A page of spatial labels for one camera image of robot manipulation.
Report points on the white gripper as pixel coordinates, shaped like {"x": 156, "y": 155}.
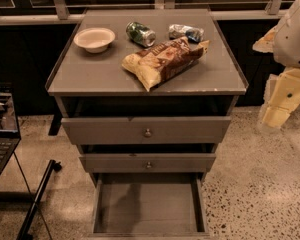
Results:
{"x": 292, "y": 40}

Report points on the brown chip bag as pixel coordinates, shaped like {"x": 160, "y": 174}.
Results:
{"x": 164, "y": 61}

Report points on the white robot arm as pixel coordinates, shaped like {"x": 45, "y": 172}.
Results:
{"x": 298, "y": 10}

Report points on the grey drawer cabinet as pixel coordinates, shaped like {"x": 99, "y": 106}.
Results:
{"x": 147, "y": 116}

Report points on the grey middle drawer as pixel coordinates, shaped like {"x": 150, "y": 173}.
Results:
{"x": 148, "y": 162}

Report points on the grey open bottom drawer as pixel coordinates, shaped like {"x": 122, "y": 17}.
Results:
{"x": 149, "y": 206}

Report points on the grey top drawer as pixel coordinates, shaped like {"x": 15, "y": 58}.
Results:
{"x": 146, "y": 130}

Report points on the crushed silver blue can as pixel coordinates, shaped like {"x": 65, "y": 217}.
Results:
{"x": 192, "y": 33}

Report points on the green soda can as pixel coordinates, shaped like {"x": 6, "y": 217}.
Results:
{"x": 140, "y": 34}

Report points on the white paper bowl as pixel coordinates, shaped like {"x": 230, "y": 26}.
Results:
{"x": 94, "y": 40}

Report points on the black laptop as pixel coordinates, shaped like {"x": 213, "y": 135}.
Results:
{"x": 9, "y": 127}

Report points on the metal window railing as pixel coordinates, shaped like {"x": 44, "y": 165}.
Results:
{"x": 150, "y": 4}

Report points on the black stand leg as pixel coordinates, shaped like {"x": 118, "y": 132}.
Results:
{"x": 36, "y": 199}

